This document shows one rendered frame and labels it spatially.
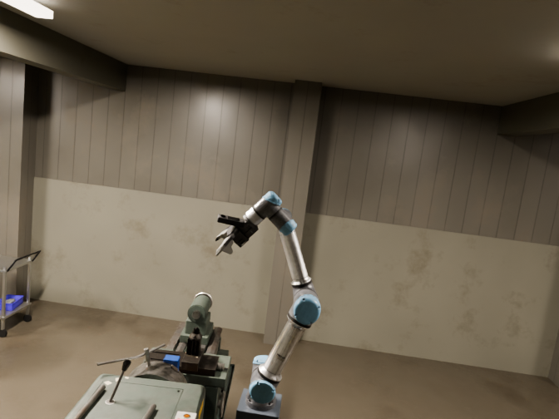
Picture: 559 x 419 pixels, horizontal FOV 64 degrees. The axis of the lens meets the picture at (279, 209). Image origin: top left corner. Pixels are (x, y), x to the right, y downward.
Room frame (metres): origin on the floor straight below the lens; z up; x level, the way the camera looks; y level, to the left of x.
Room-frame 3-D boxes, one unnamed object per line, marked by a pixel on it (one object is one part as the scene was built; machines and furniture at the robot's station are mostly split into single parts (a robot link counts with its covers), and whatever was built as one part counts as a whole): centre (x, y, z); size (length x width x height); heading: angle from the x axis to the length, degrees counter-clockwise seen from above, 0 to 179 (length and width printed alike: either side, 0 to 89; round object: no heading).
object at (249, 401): (2.02, -0.02, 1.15); 0.15 x 0.15 x 0.10
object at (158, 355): (2.60, 0.48, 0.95); 0.43 x 0.18 x 0.04; 91
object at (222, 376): (2.65, 0.46, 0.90); 0.53 x 0.30 x 0.06; 91
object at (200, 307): (3.19, 0.50, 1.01); 0.30 x 0.20 x 0.29; 1
